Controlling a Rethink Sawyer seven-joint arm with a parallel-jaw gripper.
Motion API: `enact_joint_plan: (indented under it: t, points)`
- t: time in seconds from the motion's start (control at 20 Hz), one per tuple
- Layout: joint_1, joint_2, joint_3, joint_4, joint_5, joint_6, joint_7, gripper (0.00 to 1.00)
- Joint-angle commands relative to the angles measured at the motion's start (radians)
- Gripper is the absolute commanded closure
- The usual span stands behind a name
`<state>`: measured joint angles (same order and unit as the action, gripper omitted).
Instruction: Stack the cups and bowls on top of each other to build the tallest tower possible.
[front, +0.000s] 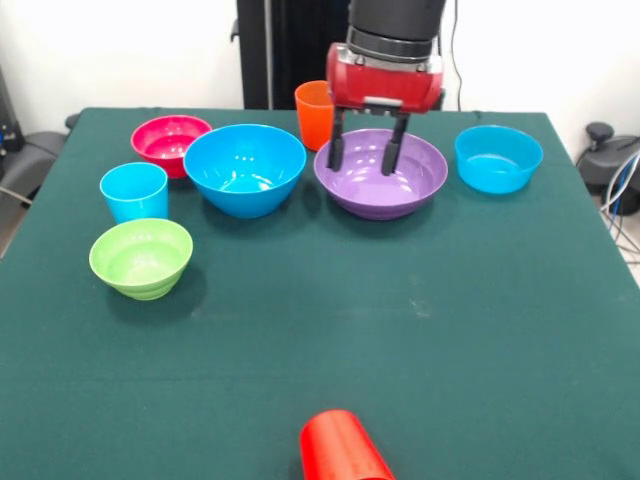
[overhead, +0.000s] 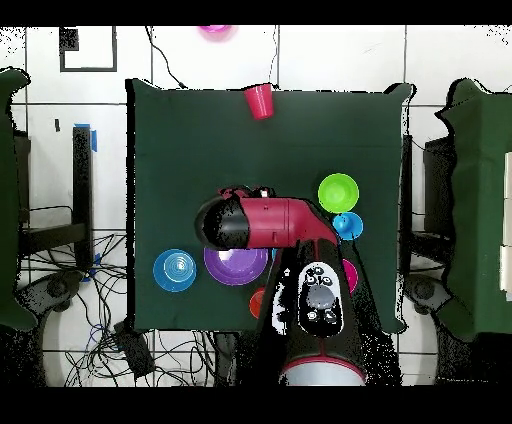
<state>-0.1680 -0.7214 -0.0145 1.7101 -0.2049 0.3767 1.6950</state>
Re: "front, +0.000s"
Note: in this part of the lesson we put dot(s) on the dark green tablecloth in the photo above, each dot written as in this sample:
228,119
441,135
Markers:
350,325

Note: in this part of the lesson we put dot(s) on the small green bowl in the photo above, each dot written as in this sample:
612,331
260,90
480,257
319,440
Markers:
140,260

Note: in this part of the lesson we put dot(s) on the purple bowl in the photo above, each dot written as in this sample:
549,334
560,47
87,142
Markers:
365,190

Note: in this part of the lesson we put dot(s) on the small pinkish red bowl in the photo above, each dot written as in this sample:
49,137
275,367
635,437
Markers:
165,137

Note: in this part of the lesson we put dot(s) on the large blue bowl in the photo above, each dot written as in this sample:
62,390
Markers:
240,165

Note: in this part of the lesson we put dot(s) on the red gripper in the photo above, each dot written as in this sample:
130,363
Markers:
385,90

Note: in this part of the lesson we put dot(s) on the black equipment base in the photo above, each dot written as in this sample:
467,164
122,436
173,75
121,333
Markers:
35,150
600,160

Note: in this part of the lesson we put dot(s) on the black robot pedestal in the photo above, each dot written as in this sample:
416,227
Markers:
290,50

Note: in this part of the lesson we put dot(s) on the red cup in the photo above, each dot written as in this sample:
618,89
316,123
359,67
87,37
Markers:
345,450

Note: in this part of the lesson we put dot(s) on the blue cup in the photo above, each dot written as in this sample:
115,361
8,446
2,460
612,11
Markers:
135,195

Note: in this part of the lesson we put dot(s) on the orange cup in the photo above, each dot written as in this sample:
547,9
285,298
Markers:
312,120

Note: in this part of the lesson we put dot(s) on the small blue bowl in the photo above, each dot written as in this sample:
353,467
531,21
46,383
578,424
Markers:
495,155

